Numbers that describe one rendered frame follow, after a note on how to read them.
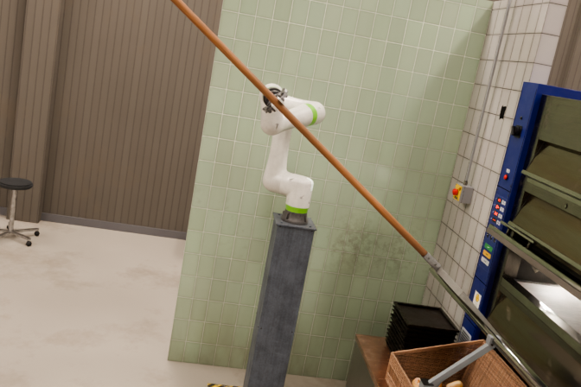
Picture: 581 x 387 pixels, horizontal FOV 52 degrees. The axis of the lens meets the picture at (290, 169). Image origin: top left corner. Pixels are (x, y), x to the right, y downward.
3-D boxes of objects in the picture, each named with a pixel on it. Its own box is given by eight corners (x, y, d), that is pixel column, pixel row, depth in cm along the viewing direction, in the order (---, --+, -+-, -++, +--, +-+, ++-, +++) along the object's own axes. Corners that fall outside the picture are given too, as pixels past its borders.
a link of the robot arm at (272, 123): (293, 104, 303) (312, 104, 297) (293, 125, 305) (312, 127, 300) (255, 111, 272) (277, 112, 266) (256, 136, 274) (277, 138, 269)
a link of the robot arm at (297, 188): (287, 204, 332) (293, 171, 329) (312, 212, 326) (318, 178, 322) (276, 206, 321) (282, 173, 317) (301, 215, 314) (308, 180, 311)
